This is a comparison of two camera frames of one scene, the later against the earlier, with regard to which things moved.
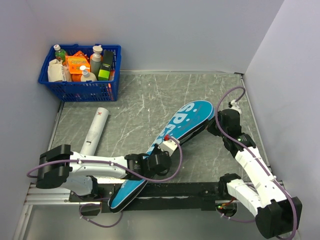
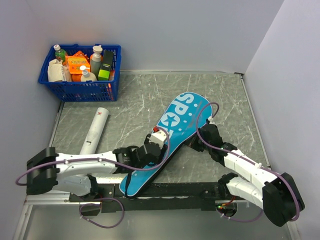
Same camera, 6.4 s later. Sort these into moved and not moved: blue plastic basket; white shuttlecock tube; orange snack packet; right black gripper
Moved: right black gripper
Not moved: orange snack packet; white shuttlecock tube; blue plastic basket
